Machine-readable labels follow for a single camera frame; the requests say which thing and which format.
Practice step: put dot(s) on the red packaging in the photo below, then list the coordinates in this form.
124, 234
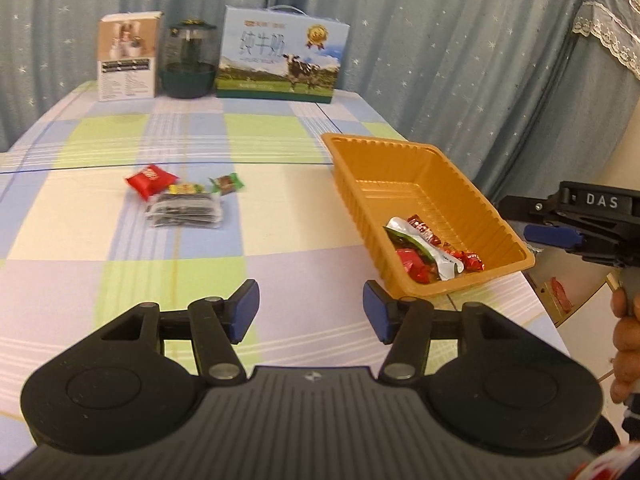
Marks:
562, 294

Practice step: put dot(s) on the silver green snack packet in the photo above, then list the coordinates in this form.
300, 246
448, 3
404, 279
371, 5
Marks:
440, 260

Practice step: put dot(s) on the orange plastic tray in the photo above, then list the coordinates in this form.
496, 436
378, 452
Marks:
380, 195

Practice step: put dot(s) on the red candy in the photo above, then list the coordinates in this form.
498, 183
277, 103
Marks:
424, 230
470, 260

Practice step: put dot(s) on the yellow green candy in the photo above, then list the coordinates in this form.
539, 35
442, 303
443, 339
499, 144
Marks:
187, 189

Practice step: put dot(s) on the blue star curtain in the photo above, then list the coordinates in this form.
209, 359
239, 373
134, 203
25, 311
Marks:
425, 60

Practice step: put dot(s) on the person's right hand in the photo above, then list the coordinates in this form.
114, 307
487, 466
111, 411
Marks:
627, 340

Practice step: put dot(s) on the red white clothing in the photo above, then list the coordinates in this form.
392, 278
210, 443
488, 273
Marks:
607, 465

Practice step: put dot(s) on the red snack packet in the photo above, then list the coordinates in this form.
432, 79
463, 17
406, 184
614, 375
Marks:
415, 266
150, 180

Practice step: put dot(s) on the lace-trimmed blue cloth cover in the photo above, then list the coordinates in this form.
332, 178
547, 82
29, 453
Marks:
605, 5

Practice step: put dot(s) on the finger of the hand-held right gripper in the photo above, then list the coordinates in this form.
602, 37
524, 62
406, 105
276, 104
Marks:
550, 236
522, 209

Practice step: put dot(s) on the green brown candy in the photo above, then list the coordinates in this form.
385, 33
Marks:
227, 184

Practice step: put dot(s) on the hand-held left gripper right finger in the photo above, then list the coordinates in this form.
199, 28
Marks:
375, 310

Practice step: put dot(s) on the white product box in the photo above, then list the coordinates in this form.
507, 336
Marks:
127, 55

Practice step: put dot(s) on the dark glass jar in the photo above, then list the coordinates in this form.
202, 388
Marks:
187, 80

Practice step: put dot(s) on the blue milk carton box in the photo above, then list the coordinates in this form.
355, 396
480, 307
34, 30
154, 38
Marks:
280, 55

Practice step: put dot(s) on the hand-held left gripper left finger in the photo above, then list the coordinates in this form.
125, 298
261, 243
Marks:
247, 310

